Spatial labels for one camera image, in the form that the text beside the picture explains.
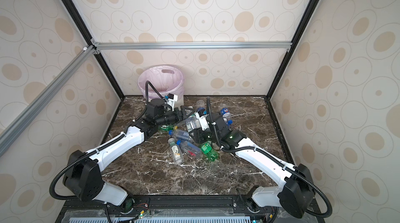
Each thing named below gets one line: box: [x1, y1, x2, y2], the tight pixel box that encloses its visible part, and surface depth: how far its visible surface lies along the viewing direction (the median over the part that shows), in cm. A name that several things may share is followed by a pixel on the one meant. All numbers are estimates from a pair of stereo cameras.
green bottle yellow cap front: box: [200, 141, 220, 162], surface depth 89 cm
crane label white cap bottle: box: [167, 138, 185, 165], surface depth 87 cm
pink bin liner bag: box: [138, 64, 185, 103], surface depth 99 cm
